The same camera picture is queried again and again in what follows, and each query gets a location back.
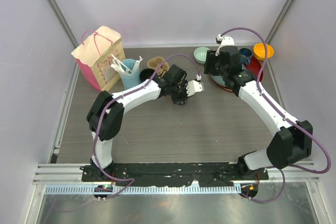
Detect black paper coffee cup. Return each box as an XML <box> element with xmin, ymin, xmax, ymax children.
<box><xmin>175</xmin><ymin>99</ymin><xmax>187</xmax><ymax>105</ymax></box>

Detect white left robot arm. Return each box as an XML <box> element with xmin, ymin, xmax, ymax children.
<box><xmin>87</xmin><ymin>65</ymin><xmax>187</xmax><ymax>182</ymax></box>

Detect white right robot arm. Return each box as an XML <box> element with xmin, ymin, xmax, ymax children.
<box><xmin>204</xmin><ymin>46</ymin><xmax>313</xmax><ymax>179</ymax></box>

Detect dark blue ceramic plate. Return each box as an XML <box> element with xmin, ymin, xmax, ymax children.
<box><xmin>210</xmin><ymin>75</ymin><xmax>232</xmax><ymax>92</ymax></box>

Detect dark blue ceramic mug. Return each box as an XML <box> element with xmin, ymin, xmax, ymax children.
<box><xmin>239</xmin><ymin>48</ymin><xmax>253</xmax><ymax>65</ymax></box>

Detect brown cardboard cup carrier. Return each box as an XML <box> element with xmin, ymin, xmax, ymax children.
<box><xmin>147</xmin><ymin>57</ymin><xmax>170</xmax><ymax>75</ymax></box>

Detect red round tray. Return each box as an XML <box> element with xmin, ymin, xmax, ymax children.
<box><xmin>209</xmin><ymin>57</ymin><xmax>266</xmax><ymax>93</ymax></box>

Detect mint green ceramic bowl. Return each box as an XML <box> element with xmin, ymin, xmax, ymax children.
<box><xmin>193</xmin><ymin>47</ymin><xmax>210</xmax><ymax>64</ymax></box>

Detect orange bowl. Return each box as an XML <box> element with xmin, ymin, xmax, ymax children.
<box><xmin>253</xmin><ymin>43</ymin><xmax>274</xmax><ymax>61</ymax></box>

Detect light blue straw cup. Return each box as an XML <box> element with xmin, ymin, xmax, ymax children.
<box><xmin>120</xmin><ymin>59</ymin><xmax>141</xmax><ymax>90</ymax></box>

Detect pink kraft paper bag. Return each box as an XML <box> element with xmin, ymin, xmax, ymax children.
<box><xmin>71</xmin><ymin>26</ymin><xmax>125</xmax><ymax>92</ymax></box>

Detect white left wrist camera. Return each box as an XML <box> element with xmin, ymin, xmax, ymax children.
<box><xmin>186</xmin><ymin>74</ymin><xmax>204</xmax><ymax>97</ymax></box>

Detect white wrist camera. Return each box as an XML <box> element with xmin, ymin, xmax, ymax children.
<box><xmin>215</xmin><ymin>34</ymin><xmax>235</xmax><ymax>56</ymax></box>
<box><xmin>186</xmin><ymin>74</ymin><xmax>204</xmax><ymax>97</ymax></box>

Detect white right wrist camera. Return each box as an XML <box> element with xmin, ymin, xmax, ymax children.
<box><xmin>215</xmin><ymin>34</ymin><xmax>235</xmax><ymax>56</ymax></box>

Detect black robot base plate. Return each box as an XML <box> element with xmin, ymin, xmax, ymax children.
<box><xmin>80</xmin><ymin>162</ymin><xmax>269</xmax><ymax>187</ymax></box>

